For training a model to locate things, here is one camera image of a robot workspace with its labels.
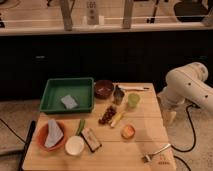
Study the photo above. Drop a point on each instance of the orange apple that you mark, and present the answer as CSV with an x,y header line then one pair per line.
x,y
128,132

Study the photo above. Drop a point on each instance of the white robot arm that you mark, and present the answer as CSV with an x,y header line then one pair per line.
x,y
185,83

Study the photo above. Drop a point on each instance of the green pepper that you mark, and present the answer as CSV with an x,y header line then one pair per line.
x,y
80,127

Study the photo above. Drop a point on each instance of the white paper cup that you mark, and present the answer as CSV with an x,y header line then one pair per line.
x,y
74,145

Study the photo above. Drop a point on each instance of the white handled knife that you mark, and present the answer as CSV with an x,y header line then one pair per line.
x,y
133,88

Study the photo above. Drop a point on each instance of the white remote device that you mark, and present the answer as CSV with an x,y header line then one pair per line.
x,y
92,12

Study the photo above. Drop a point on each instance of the green plastic tray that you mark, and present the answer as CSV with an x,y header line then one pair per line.
x,y
81,89

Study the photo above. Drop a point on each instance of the red grape bunch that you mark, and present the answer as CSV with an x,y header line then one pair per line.
x,y
107,116

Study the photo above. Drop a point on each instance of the green plastic cup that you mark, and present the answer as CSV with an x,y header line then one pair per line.
x,y
133,100

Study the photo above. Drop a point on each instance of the orange bowl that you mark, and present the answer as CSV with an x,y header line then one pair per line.
x,y
42,135

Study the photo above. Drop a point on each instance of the dark red bowl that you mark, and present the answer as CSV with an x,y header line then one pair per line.
x,y
103,89

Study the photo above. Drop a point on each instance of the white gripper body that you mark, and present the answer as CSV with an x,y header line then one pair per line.
x,y
168,113

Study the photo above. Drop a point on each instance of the black table clamp bar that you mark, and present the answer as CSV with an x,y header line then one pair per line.
x,y
27,143

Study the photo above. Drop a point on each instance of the silver fork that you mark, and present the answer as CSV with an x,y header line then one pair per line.
x,y
148,157

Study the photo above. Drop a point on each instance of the grey folded cloth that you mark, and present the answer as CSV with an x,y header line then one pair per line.
x,y
55,134

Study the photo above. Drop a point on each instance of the blue sponge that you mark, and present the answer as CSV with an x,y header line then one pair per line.
x,y
69,102

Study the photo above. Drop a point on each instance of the brown rectangular block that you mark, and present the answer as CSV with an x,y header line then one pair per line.
x,y
91,139

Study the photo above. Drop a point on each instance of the yellow corn piece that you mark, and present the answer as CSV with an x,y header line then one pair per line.
x,y
116,119

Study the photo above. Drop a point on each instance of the silver metal cup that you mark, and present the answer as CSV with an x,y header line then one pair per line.
x,y
118,95

